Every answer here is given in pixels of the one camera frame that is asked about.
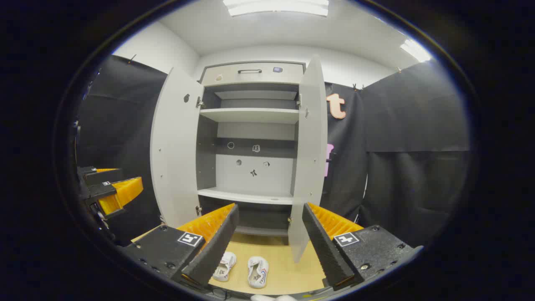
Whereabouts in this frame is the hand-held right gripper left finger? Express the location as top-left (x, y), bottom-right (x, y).
top-left (121, 203), bottom-right (239, 289)

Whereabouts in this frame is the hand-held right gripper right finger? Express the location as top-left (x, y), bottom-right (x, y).
top-left (302, 202), bottom-right (423, 291)

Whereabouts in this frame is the white shoe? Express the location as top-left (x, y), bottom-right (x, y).
top-left (247, 256), bottom-right (269, 289)
top-left (213, 252), bottom-right (237, 282)

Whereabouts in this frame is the grey cabinet door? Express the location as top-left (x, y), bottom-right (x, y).
top-left (150, 67), bottom-right (205, 228)
top-left (288, 54), bottom-right (328, 263)

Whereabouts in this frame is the grey shoe cabinet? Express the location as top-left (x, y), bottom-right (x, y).
top-left (196, 61), bottom-right (308, 245)

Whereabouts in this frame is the beige cabinet drawer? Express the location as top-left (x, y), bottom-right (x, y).
top-left (201, 63), bottom-right (305, 87)

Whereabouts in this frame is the black backdrop cloth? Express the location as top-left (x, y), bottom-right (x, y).
top-left (76, 54), bottom-right (473, 248)

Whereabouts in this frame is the small ceiling light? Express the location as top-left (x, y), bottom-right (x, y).
top-left (400, 39), bottom-right (431, 63)

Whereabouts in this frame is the long ceiling light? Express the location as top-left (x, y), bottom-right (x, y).
top-left (223, 0), bottom-right (329, 17)

